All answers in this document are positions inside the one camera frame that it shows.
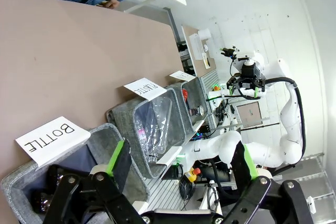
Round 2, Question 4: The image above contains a yellow emergency stop box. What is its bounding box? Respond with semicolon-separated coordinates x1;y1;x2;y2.
184;167;202;183

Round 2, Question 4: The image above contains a grey fabric can basket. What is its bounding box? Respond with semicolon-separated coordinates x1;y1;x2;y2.
165;77;211;135

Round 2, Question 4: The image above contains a white paper roll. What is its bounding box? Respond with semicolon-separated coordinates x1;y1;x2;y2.
197;27;213;41

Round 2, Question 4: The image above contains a brown glass bottle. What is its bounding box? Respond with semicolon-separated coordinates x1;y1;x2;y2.
31;191;58;215
47;166;70;192

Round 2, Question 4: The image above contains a dark can silver end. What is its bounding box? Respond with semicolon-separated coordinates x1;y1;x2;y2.
189;104;206;117

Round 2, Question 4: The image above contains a grey fabric plastic basket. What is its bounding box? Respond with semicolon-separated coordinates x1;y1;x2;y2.
106;87;187;179

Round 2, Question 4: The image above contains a brown framed square board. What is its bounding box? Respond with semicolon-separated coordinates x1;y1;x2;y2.
234;100;264;130

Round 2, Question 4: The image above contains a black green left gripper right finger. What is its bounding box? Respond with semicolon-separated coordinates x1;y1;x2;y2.
223;141;314;224

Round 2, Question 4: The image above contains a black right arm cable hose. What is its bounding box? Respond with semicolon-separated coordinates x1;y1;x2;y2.
264;76;307;159

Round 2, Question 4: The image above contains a thin black stand pole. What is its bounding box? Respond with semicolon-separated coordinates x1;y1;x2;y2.
209;122;281;132

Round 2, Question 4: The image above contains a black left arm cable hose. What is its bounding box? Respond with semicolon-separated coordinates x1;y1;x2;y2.
203;158;238;200

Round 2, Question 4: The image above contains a grey fabric bottle basket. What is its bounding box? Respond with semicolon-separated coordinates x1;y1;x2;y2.
0;123;151;224

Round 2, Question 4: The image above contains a small plastic bottle blue cap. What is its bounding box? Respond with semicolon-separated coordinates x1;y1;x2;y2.
133;119;152;164

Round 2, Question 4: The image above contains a white BOTTLE paper sign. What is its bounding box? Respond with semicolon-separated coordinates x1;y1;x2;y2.
132;200;150;215
15;115;91;168

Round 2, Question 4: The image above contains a white PLASTIC paper sign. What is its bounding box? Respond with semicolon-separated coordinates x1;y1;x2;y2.
123;77;168;102
156;145;183;166

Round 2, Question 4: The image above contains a black camera on stand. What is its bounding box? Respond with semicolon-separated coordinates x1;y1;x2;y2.
219;46;240;59

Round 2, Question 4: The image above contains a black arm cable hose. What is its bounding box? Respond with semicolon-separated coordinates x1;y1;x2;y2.
264;76;307;159
203;158;238;200

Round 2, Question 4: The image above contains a large clear plastic bottle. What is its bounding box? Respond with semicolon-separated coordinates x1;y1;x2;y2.
144;96;173;156

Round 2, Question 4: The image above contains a person left hand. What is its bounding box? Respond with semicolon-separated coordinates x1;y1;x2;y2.
99;0;121;10

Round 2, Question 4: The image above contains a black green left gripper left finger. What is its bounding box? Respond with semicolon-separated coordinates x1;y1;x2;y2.
43;140;148;224

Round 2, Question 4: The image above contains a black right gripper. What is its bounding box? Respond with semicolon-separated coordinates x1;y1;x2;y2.
226;60;267;98

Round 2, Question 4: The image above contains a white CAN paper sign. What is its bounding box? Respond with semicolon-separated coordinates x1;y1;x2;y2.
169;70;196;82

